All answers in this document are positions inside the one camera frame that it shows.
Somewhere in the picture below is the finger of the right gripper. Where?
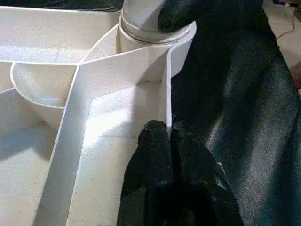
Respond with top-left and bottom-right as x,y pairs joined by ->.
157,0 -> 201,32

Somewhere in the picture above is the white plastic table top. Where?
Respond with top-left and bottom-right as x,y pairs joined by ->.
0,6 -> 198,226

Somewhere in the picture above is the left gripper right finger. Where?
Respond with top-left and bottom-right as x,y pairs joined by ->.
170,121 -> 244,226

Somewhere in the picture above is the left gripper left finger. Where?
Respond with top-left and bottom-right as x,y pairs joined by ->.
119,120 -> 175,226

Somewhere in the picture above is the white plastic table leg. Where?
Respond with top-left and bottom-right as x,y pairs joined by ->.
119,0 -> 192,45

